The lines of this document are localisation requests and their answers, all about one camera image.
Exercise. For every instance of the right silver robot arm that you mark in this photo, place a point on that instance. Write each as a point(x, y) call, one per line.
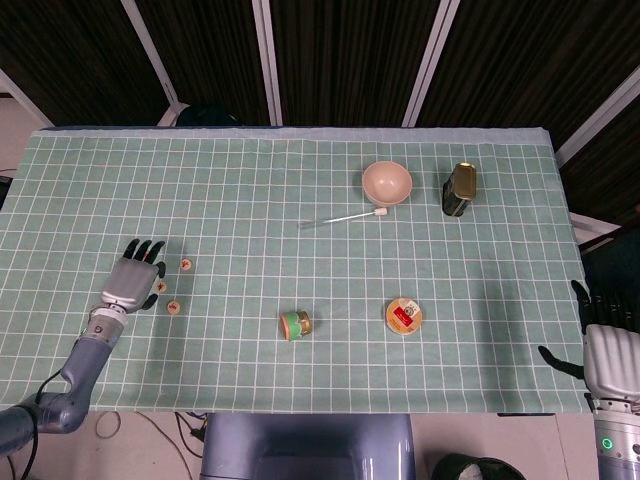
point(620, 450)

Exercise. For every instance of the black waste bin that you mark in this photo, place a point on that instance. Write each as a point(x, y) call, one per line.
point(450, 467)

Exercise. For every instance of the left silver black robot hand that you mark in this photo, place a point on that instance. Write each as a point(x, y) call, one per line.
point(130, 285)

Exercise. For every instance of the person in dark clothes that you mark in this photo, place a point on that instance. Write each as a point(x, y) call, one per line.
point(620, 260)

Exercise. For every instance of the dark green gold tea tin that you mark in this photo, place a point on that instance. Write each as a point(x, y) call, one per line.
point(460, 192)

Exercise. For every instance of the cream chess disc dark character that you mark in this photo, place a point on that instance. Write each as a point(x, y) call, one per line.
point(161, 286)

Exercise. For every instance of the beige rubber band loop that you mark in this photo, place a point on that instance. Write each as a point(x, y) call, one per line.
point(96, 426)

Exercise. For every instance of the white metal rack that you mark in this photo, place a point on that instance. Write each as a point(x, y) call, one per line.
point(590, 222)

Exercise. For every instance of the blue-grey robot torso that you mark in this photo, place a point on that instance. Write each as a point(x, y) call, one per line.
point(305, 445)

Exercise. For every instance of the green white checked tablecloth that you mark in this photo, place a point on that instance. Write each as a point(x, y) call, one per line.
point(250, 175)

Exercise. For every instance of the pink bowl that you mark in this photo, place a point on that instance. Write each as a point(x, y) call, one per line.
point(387, 182)

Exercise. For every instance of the white partition frame post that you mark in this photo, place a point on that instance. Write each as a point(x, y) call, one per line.
point(150, 55)
point(25, 97)
point(600, 115)
point(430, 60)
point(267, 60)

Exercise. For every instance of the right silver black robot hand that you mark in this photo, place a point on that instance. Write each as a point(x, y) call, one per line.
point(615, 360)

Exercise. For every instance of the glass test tube white stopper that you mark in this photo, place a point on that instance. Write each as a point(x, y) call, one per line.
point(381, 212)

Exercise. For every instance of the round tin orange red lid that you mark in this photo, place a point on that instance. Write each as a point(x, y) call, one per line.
point(404, 316)

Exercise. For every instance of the dark rounded chair back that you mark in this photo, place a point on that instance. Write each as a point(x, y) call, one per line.
point(207, 116)

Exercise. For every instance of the green gold small pot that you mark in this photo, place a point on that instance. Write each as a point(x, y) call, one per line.
point(296, 325)

